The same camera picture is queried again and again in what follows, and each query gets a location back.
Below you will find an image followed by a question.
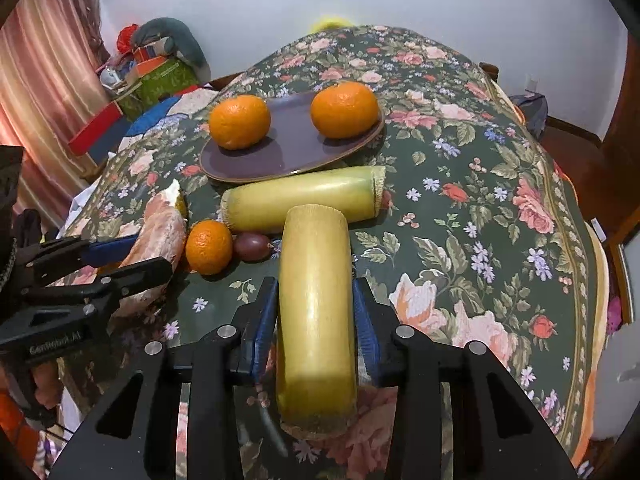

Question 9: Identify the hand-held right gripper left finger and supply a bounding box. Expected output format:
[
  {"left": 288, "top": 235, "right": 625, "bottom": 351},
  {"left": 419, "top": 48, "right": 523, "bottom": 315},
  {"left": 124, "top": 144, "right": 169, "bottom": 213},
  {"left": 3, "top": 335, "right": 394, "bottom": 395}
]
[{"left": 47, "top": 276, "right": 280, "bottom": 480}]

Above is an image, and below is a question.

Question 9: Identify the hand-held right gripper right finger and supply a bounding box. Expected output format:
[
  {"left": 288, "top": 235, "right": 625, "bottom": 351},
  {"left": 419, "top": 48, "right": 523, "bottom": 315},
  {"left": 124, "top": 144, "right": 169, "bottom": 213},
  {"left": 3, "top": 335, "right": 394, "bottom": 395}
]
[{"left": 351, "top": 276, "right": 581, "bottom": 480}]

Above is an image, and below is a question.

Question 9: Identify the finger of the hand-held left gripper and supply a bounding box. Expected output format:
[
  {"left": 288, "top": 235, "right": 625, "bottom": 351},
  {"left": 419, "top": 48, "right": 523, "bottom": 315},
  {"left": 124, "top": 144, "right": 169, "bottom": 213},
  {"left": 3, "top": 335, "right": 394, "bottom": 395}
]
[
  {"left": 0, "top": 256, "right": 174, "bottom": 361},
  {"left": 15, "top": 232, "right": 143, "bottom": 286}
]

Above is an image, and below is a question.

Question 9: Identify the bread loaf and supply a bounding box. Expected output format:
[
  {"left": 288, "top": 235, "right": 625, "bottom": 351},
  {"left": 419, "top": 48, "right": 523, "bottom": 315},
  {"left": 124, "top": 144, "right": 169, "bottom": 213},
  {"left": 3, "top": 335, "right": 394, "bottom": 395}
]
[{"left": 111, "top": 179, "right": 189, "bottom": 317}]

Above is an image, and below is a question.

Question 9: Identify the yellow-green sugar cane piece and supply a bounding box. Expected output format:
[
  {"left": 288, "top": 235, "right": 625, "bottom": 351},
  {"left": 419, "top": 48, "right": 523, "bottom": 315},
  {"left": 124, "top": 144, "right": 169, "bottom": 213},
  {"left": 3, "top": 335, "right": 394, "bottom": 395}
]
[
  {"left": 220, "top": 165, "right": 387, "bottom": 235},
  {"left": 276, "top": 204, "right": 359, "bottom": 442}
]

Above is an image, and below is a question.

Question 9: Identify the small orange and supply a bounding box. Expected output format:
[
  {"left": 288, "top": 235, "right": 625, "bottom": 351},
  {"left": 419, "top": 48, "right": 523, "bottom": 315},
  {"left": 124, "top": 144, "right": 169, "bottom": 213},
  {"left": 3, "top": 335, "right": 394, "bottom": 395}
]
[{"left": 185, "top": 220, "right": 235, "bottom": 276}]

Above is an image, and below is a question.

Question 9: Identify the purple passion fruit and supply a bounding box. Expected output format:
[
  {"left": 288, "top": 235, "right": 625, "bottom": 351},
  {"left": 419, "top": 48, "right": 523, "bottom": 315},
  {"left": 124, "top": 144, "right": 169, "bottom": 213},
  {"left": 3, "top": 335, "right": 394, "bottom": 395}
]
[{"left": 233, "top": 231, "right": 275, "bottom": 263}]

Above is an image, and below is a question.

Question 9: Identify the red flat box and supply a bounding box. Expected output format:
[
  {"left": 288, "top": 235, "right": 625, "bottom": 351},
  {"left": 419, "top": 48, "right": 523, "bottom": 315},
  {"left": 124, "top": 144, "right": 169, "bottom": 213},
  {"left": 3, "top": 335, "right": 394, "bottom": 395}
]
[{"left": 68, "top": 102, "right": 127, "bottom": 158}]

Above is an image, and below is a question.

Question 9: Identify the pink striped curtain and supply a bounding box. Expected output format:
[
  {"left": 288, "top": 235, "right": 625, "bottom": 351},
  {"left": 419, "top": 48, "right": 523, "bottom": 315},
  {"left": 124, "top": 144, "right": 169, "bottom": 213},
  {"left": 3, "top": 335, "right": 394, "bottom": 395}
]
[{"left": 0, "top": 0, "right": 112, "bottom": 233}]

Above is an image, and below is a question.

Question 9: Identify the blue cloth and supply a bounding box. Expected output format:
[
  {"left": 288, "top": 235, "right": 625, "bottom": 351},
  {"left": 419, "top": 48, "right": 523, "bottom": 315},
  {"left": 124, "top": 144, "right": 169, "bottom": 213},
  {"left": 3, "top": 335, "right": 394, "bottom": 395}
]
[{"left": 124, "top": 109, "right": 172, "bottom": 137}]

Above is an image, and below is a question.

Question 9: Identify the green patterned box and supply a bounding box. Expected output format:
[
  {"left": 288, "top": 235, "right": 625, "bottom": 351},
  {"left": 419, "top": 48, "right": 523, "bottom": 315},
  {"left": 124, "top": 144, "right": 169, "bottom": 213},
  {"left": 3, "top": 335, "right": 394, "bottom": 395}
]
[{"left": 116, "top": 56, "right": 199, "bottom": 122}]

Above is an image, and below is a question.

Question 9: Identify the large orange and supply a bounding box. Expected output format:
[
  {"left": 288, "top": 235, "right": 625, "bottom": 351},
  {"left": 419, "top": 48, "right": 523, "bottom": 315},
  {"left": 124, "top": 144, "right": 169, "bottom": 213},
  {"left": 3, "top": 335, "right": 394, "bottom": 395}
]
[
  {"left": 310, "top": 81, "right": 380, "bottom": 140},
  {"left": 208, "top": 94, "right": 272, "bottom": 151}
]

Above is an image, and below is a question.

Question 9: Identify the floral green tablecloth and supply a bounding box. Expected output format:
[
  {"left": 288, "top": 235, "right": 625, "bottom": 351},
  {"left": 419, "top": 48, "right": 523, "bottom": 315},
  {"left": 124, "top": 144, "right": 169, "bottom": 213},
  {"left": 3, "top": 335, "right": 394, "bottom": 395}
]
[{"left": 56, "top": 24, "right": 610, "bottom": 480}]

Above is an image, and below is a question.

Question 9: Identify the orange small box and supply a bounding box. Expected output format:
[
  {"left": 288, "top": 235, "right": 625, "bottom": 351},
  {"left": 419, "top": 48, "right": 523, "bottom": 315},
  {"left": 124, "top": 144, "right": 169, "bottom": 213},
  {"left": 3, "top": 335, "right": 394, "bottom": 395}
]
[{"left": 131, "top": 45, "right": 167, "bottom": 77}]

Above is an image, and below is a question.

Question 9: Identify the purple oval plate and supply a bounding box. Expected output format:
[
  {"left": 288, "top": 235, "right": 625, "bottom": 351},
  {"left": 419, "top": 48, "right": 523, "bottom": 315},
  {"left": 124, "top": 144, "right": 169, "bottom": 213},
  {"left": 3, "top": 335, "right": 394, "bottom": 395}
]
[{"left": 199, "top": 90, "right": 387, "bottom": 183}]

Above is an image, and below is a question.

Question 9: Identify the grey stuffed toy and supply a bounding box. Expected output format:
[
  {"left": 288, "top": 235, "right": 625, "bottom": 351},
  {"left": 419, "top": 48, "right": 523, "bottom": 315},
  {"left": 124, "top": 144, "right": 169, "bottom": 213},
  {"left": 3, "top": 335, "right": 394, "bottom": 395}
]
[{"left": 132, "top": 17, "right": 211, "bottom": 82}]

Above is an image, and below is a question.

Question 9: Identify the dark blue bag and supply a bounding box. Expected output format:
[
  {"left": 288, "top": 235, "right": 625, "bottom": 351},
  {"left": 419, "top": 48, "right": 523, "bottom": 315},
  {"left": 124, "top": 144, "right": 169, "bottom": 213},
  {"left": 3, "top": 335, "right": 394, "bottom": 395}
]
[{"left": 514, "top": 92, "right": 549, "bottom": 137}]

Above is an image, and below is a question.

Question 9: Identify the yellow fluffy object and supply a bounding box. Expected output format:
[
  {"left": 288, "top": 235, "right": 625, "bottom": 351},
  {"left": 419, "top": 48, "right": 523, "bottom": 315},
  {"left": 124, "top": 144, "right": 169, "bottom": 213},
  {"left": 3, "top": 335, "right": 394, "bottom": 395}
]
[{"left": 309, "top": 14, "right": 357, "bottom": 32}]

